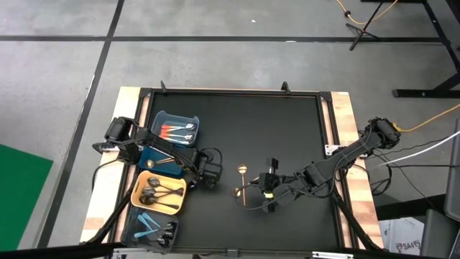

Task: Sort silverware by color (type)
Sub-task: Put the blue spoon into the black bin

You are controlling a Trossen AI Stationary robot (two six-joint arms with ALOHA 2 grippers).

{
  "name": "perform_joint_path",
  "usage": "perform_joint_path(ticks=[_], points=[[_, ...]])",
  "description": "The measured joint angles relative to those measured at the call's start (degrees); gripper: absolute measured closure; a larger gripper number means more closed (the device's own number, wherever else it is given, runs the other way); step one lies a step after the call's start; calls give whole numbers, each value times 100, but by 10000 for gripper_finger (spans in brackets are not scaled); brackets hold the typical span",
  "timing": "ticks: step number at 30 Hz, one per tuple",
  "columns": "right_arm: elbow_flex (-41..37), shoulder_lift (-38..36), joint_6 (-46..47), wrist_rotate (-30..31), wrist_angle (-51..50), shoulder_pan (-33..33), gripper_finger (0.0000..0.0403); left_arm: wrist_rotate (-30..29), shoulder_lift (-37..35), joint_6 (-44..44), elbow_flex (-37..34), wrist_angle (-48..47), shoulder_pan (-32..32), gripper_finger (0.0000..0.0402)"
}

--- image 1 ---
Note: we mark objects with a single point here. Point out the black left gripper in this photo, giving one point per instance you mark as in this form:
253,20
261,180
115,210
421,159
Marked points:
210,171

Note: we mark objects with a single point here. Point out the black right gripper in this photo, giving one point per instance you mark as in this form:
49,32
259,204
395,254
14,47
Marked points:
275,187

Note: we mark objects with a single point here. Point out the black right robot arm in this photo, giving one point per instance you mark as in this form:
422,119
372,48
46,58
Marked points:
345,154

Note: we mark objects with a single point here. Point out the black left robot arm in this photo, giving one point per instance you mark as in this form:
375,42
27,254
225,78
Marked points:
161,145

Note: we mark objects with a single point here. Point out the yellow plastic bin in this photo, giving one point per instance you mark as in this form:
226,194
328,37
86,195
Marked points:
176,181

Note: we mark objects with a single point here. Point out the blue plastic bin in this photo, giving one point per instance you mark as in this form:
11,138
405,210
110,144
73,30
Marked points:
161,170

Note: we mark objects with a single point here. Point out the grey-blue plastic bin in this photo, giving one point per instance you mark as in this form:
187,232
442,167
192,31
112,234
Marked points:
179,118

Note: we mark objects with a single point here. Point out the light wood table board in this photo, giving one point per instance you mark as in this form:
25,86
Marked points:
125,104
343,115

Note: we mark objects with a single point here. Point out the dark grey plastic bin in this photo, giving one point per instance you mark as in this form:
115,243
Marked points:
129,230

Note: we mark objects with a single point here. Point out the white printed cardboard box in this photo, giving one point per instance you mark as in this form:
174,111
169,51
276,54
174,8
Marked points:
399,237

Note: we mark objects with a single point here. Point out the dark grey office chair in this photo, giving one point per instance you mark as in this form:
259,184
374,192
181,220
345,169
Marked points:
438,234

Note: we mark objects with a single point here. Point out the black tripod stand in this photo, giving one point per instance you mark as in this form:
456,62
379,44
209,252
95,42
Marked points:
363,29

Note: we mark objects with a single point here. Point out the green floor mat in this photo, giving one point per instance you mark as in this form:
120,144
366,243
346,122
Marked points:
21,198

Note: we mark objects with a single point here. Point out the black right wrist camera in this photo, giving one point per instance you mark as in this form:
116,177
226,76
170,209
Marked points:
272,163

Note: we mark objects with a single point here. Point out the silver metal bracket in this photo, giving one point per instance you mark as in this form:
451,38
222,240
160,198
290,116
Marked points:
332,149

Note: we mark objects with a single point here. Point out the black frame clamp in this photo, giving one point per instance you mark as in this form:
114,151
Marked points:
163,87
285,87

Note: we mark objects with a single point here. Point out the black horizontal frame bar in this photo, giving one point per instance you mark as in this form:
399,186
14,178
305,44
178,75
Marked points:
54,250

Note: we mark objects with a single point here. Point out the black desk frame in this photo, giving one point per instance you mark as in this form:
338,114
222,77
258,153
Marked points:
424,93

